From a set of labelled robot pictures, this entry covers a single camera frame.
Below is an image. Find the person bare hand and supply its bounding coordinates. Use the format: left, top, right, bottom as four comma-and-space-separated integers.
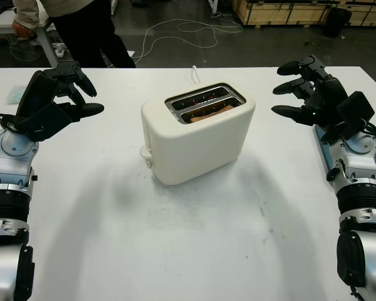
12, 20, 35, 40

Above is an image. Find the wooden crate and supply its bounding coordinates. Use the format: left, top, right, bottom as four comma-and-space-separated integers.
231, 0, 376, 28

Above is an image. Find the toast slice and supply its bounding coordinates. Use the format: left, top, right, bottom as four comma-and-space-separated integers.
189, 105, 236, 124

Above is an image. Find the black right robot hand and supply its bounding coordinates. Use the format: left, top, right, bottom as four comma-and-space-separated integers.
271, 55, 348, 128

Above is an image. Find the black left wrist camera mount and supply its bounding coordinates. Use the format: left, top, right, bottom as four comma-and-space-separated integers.
17, 103, 73, 142

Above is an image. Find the long white floor cable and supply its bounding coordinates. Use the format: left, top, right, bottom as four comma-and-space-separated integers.
133, 18, 244, 65

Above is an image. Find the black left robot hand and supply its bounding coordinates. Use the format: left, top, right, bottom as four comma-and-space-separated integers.
17, 61, 105, 122

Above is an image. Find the blue plastic tray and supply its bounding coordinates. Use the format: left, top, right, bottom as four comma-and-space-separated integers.
311, 123, 376, 197

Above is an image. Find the white office desk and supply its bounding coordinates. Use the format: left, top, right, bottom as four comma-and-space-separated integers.
0, 0, 59, 68

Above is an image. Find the black bin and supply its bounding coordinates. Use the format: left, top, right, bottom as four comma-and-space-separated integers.
323, 8, 352, 38

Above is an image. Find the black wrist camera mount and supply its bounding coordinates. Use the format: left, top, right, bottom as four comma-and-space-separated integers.
321, 90, 375, 144
17, 103, 73, 142

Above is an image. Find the white toaster power cord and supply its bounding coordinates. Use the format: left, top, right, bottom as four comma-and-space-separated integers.
190, 65, 202, 85

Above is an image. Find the person in beige jacket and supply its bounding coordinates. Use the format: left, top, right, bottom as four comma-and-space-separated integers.
11, 0, 137, 69

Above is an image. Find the cream white toaster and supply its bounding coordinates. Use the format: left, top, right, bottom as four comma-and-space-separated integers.
140, 83, 256, 186

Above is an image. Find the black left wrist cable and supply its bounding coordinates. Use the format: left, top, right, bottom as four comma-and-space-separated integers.
0, 109, 32, 135

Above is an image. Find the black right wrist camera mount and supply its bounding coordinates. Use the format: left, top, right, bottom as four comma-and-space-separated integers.
321, 90, 375, 144

